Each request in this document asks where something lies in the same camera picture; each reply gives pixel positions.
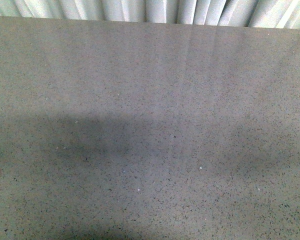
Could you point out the white pleated curtain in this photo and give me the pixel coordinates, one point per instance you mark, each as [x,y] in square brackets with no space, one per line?
[277,14]

